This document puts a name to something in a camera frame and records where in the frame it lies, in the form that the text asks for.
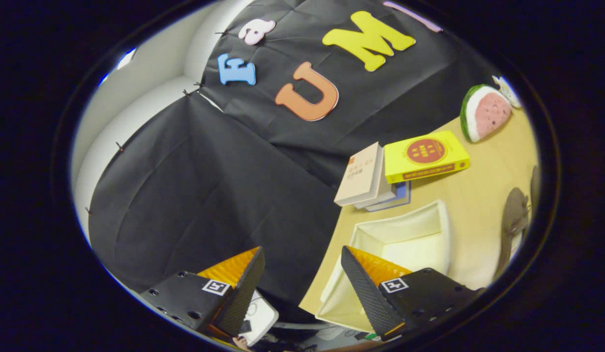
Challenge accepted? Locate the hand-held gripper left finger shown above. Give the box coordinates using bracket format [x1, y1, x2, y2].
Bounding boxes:
[139, 246, 266, 338]

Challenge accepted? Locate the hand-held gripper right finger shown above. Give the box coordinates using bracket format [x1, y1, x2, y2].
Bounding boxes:
[340, 245, 484, 342]

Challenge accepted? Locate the cream fabric storage box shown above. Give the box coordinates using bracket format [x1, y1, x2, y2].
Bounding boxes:
[315, 199, 452, 333]

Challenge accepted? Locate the brown fuzzy shoe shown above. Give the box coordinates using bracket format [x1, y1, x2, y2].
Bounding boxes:
[493, 187, 530, 280]
[530, 165, 541, 216]

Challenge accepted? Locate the white plastic device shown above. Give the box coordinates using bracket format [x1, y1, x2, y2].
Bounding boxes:
[239, 290, 279, 347]

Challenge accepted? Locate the blue book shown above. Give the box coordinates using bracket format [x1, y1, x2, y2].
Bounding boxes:
[366, 181, 411, 213]

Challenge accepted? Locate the beige book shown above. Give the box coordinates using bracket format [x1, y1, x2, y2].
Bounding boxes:
[334, 142, 385, 207]

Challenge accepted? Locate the yellow book with red circle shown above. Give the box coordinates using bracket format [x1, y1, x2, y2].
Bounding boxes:
[384, 130, 471, 184]

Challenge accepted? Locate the watermelon slice plush toy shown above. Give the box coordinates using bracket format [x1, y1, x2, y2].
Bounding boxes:
[460, 84, 513, 143]

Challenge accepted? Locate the white plush toy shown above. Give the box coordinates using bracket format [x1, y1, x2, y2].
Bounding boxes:
[493, 75, 522, 109]

